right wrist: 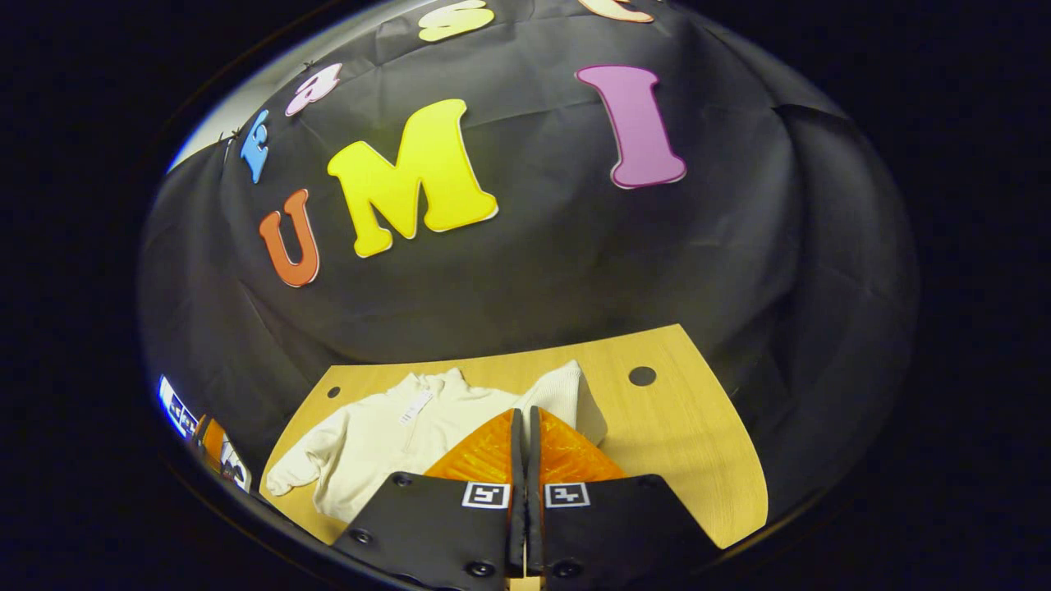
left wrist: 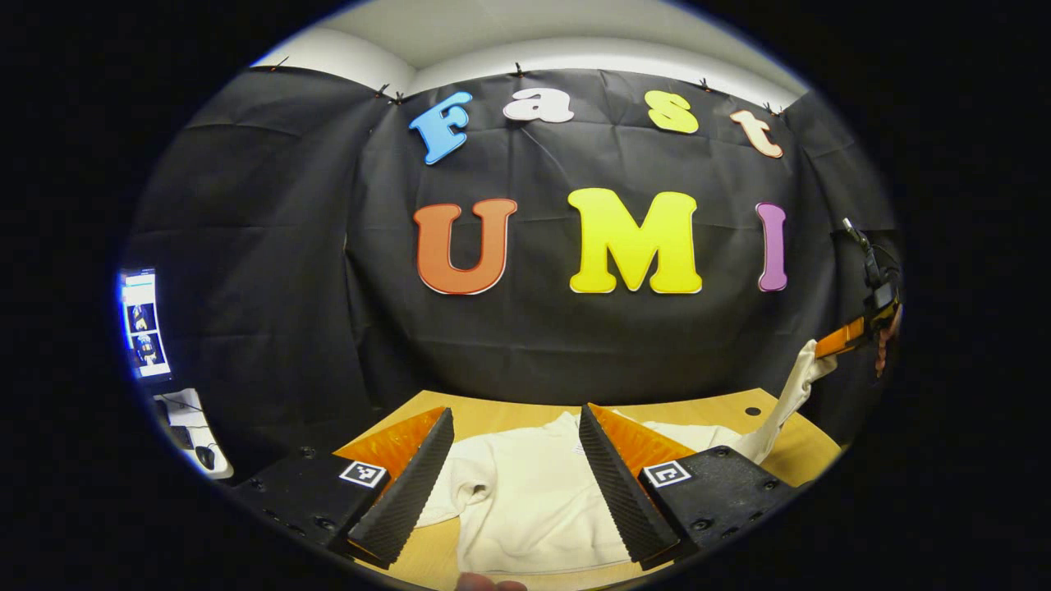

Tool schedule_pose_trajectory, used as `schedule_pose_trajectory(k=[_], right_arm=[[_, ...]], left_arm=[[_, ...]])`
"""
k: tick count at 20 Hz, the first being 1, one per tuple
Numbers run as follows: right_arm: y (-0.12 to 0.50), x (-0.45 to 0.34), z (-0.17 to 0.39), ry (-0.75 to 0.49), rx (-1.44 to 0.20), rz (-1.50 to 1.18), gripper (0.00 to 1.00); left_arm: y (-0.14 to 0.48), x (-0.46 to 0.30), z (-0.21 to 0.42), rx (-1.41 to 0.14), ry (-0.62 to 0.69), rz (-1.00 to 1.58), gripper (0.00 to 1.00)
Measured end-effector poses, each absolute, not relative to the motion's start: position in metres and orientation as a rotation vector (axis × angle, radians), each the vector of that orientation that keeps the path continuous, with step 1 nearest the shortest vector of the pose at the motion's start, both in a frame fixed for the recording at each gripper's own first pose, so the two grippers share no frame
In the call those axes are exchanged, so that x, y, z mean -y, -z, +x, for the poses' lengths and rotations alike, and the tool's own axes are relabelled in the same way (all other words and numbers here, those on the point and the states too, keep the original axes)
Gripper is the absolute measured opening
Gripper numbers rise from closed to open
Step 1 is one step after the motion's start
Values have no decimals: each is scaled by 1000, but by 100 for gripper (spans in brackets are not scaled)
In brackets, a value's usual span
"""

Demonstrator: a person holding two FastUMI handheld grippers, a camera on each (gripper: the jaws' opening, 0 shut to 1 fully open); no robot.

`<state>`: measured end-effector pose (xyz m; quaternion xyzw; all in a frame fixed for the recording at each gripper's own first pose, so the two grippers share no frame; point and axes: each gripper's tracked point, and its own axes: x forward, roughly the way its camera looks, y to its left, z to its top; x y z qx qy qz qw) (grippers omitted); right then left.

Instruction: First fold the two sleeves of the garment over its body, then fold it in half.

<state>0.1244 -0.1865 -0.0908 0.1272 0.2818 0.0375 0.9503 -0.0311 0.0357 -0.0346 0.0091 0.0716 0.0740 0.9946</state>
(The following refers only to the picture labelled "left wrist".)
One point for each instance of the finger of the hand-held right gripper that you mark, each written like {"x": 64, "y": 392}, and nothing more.
{"x": 842, "y": 336}

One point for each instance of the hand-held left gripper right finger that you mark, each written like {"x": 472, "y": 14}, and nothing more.
{"x": 620, "y": 492}

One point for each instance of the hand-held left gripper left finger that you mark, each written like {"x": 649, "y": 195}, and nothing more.
{"x": 410, "y": 492}

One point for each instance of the cream sweater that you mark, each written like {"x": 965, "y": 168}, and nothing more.
{"x": 525, "y": 501}

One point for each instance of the black computer mouse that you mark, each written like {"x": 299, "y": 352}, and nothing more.
{"x": 205, "y": 457}

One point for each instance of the white desk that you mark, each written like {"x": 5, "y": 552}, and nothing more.
{"x": 187, "y": 417}

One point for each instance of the computer monitor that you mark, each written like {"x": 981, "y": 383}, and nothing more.
{"x": 144, "y": 328}

